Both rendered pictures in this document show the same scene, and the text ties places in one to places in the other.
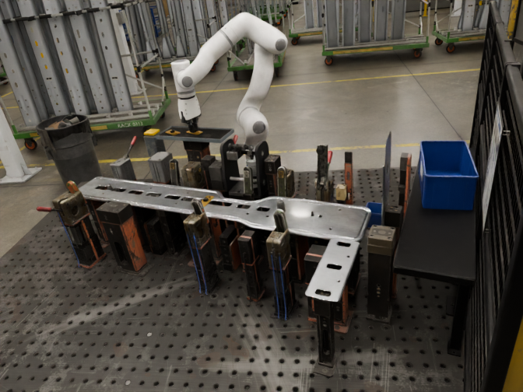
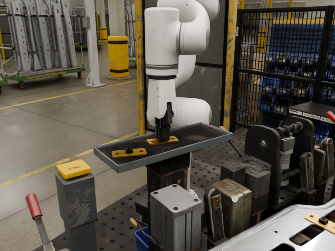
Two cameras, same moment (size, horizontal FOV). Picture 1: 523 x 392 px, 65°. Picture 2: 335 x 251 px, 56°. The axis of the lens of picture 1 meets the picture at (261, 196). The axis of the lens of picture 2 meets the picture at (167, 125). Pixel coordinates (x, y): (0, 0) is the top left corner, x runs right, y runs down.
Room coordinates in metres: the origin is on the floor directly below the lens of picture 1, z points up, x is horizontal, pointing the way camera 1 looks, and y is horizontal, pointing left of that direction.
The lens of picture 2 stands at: (1.55, 0.99, 1.47)
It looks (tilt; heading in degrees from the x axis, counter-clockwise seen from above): 18 degrees down; 297
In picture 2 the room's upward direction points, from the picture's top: straight up
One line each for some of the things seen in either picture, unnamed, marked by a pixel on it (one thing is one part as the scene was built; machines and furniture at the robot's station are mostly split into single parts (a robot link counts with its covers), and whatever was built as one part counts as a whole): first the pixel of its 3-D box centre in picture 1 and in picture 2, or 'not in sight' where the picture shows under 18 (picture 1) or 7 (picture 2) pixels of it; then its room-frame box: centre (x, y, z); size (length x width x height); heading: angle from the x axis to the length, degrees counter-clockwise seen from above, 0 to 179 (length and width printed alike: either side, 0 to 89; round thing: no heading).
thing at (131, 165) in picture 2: (194, 134); (167, 143); (1.91, 0.28, 1.16); 0.37 x 0.14 x 0.02; 63
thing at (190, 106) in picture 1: (188, 106); (162, 93); (1.93, 0.28, 1.29); 0.10 x 0.07 x 0.11; 138
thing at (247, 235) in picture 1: (251, 267); not in sight; (1.23, 0.07, 0.84); 0.11 x 0.08 x 0.29; 153
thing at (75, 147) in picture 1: (74, 154); not in sight; (4.01, 1.85, 0.36); 0.54 x 0.50 x 0.73; 169
